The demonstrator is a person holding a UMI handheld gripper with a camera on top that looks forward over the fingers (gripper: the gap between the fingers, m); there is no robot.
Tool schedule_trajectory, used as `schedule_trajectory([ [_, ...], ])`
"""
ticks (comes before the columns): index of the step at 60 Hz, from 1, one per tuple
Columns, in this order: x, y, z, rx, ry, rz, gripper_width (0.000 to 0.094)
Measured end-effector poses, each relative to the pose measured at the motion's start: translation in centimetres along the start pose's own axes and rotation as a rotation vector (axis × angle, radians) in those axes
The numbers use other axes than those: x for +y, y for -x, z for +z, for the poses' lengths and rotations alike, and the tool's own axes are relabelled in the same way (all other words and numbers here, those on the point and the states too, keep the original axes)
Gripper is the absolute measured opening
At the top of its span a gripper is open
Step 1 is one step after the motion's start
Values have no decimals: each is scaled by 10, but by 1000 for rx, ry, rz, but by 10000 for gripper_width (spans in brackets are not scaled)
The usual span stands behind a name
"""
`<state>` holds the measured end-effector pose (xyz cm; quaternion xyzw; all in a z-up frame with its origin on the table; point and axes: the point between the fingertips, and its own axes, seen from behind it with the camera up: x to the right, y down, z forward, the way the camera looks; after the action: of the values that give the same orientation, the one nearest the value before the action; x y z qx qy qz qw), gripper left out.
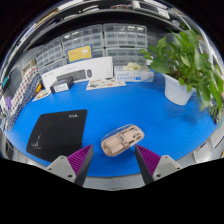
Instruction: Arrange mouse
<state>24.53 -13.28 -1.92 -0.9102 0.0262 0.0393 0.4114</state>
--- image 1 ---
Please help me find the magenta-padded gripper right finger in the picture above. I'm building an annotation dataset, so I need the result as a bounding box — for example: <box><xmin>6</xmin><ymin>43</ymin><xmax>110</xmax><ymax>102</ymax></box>
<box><xmin>133</xmin><ymin>143</ymin><xmax>184</xmax><ymax>186</ymax></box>

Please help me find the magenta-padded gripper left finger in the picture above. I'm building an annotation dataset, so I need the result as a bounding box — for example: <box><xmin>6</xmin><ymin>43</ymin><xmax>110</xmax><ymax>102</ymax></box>
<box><xmin>45</xmin><ymin>143</ymin><xmax>95</xmax><ymax>187</ymax></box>

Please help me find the pink transparent computer mouse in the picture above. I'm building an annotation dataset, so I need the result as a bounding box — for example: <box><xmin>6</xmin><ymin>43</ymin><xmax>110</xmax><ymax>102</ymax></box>
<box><xmin>100</xmin><ymin>123</ymin><xmax>145</xmax><ymax>157</ymax></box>

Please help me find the black mouse pad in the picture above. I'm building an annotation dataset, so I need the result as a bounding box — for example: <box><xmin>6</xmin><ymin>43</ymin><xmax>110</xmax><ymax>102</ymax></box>
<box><xmin>25</xmin><ymin>109</ymin><xmax>88</xmax><ymax>163</ymax></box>

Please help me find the printed picture card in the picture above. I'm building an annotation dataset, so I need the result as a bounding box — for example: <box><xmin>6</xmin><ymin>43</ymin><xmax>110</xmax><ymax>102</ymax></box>
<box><xmin>32</xmin><ymin>88</ymin><xmax>53</xmax><ymax>102</ymax></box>
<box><xmin>85</xmin><ymin>77</ymin><xmax>127</xmax><ymax>91</ymax></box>

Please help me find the small black box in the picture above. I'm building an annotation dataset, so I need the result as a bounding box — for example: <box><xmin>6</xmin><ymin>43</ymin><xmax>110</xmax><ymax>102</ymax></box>
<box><xmin>49</xmin><ymin>76</ymin><xmax>75</xmax><ymax>94</ymax></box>

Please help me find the white and blue carton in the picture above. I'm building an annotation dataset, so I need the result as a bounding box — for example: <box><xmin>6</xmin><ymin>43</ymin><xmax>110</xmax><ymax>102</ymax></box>
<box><xmin>113</xmin><ymin>61</ymin><xmax>155</xmax><ymax>83</ymax></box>

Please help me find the white plastic crate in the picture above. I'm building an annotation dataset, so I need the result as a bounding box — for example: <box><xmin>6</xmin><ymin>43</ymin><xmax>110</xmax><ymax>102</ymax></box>
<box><xmin>20</xmin><ymin>59</ymin><xmax>38</xmax><ymax>79</ymax></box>

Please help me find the long white keyboard box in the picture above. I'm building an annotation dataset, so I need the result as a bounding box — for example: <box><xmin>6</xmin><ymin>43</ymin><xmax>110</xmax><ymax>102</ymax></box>
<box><xmin>40</xmin><ymin>55</ymin><xmax>115</xmax><ymax>90</ymax></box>

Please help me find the green plant in white pot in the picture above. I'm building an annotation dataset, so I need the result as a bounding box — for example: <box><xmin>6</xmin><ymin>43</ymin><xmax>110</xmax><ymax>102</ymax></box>
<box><xmin>139</xmin><ymin>29</ymin><xmax>224</xmax><ymax>121</ymax></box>

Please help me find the yellow and blue box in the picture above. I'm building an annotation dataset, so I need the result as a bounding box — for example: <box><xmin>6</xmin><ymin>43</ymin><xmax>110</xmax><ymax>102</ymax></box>
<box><xmin>67</xmin><ymin>44</ymin><xmax>93</xmax><ymax>64</ymax></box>

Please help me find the dark wall shelf unit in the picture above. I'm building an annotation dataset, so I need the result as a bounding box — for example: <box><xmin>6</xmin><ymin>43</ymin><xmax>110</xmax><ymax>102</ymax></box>
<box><xmin>19</xmin><ymin>0</ymin><xmax>201</xmax><ymax>46</ymax></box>

